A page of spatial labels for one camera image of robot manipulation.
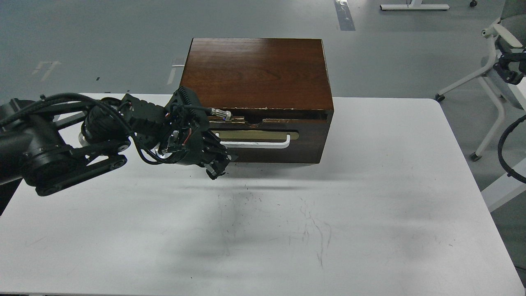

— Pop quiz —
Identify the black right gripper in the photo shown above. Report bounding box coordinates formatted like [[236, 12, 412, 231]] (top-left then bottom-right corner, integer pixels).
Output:
[[493, 50, 526, 86]]

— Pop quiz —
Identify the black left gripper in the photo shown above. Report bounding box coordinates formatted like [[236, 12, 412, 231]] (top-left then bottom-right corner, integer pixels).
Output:
[[123, 86, 231, 180]]

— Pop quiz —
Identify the wooden drawer with white handle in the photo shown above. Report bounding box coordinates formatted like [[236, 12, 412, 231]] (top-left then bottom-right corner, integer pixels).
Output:
[[209, 109, 333, 164]]

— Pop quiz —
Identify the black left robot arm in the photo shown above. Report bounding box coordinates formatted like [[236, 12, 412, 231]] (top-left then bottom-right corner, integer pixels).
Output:
[[0, 86, 237, 196]]

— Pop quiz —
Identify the dark brown wooden cabinet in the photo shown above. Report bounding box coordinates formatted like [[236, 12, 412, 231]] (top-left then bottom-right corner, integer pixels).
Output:
[[180, 38, 335, 165]]

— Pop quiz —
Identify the white desk base foot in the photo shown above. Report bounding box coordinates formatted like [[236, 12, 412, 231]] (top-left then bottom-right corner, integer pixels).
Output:
[[380, 0, 450, 11]]

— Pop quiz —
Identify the grey floor tape strip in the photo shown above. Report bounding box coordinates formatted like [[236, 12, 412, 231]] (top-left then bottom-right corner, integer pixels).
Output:
[[333, 0, 356, 31]]

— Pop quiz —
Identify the black corrugated right cable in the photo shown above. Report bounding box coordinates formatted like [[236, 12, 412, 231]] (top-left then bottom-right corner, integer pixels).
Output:
[[497, 115, 526, 185]]

